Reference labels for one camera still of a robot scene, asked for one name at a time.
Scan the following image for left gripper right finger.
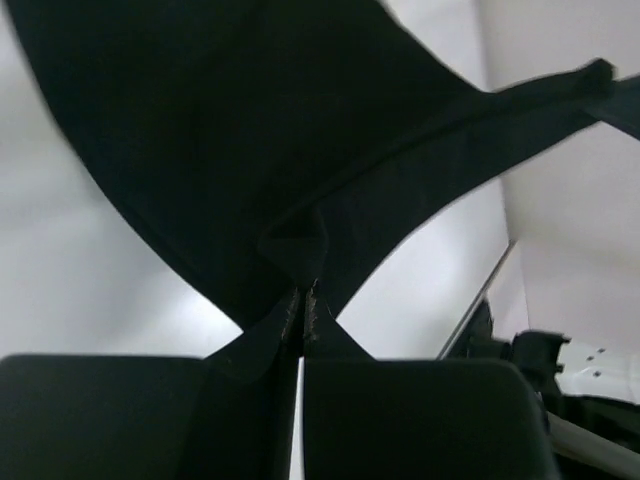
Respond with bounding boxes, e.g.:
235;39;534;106
302;279;564;480

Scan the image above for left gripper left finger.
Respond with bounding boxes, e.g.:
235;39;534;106
0;287;301;480

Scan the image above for black skirt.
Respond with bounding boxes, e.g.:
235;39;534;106
0;0;640;341

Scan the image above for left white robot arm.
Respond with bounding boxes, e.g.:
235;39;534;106
1;282;639;479

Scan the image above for aluminium table edge rail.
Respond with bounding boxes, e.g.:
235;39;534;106
436;240;516;360

